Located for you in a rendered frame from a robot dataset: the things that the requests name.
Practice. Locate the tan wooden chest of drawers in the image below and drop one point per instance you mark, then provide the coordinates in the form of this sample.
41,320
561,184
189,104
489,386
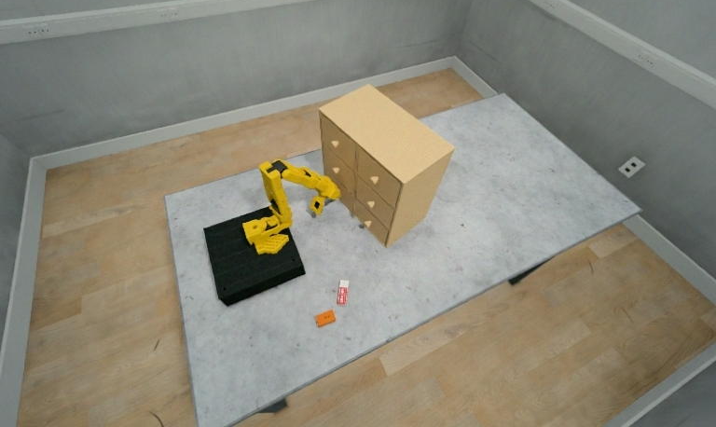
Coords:
411,152

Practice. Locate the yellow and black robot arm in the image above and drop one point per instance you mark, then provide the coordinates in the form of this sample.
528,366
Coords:
272,174

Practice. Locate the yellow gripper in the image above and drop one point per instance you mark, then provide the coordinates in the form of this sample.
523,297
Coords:
331,192

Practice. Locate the red and white eraser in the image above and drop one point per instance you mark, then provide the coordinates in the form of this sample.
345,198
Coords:
343,292

